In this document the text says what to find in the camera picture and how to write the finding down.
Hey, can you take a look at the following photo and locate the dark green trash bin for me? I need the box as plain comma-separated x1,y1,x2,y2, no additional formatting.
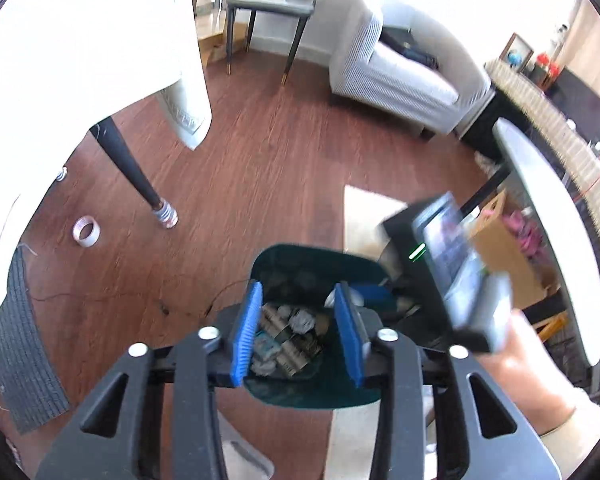
243,244,398,411

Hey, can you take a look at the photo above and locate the dark oval coffee table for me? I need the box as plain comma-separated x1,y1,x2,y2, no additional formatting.
460,117,600,393

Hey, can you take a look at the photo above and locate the framed globe picture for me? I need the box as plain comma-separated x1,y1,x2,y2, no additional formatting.
500,32,535,73

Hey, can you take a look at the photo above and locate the white plastic object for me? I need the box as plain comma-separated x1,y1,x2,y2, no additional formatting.
215,412,276,480

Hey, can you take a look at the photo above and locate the white paper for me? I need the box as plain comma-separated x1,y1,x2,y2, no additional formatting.
286,310,317,335

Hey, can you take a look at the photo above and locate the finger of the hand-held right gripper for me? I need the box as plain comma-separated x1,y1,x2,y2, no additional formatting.
347,282,421,322

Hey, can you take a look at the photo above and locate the person's right forearm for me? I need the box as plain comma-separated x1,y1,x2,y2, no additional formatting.
480,307,600,453

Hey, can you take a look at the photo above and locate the black table leg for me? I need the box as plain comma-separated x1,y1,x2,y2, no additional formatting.
92,116,163,211

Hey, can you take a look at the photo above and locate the black bag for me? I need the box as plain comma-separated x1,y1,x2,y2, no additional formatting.
380,26,438,70

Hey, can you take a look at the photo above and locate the pale patterned tablecloth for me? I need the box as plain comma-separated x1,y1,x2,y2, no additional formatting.
0,0,213,321

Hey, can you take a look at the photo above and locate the wooden box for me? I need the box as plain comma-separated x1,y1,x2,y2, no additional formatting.
467,190,561,311

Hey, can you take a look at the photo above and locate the grey dining chair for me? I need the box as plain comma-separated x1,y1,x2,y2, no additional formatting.
225,0,326,86

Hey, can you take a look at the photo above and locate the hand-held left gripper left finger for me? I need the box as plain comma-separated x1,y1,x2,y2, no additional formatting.
35,280,264,480

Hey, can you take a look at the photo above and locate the grey ribbed floor mat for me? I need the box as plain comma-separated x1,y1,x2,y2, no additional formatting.
0,247,71,436

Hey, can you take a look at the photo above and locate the beige rug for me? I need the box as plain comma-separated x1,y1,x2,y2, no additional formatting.
330,185,438,480

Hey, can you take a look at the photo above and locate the cabinet with lace cloth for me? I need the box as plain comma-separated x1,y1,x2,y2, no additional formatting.
485,57,600,341

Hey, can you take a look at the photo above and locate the pink cloth item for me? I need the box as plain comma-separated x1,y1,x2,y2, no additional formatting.
502,210,546,256

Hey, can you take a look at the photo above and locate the black television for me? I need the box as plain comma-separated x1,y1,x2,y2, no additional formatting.
545,67,600,141

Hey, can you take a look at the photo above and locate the flat cardboard box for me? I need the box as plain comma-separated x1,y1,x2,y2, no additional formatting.
197,30,231,68

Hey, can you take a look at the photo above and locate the clear tape roll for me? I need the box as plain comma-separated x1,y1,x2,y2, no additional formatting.
72,216,101,248

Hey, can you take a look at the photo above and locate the dark patterned packet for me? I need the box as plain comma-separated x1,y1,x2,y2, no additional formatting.
275,339,326,377
260,304,293,342

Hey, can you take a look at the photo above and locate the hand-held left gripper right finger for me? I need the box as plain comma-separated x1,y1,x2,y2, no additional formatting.
335,282,563,480

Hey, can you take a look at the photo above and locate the thin black floor cable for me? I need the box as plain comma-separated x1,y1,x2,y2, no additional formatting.
30,280,251,317

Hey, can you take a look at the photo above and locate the grey striped armchair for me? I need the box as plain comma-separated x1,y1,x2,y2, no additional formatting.
328,0,496,138

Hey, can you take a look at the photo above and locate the red ornament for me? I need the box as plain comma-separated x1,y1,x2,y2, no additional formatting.
535,50,561,77

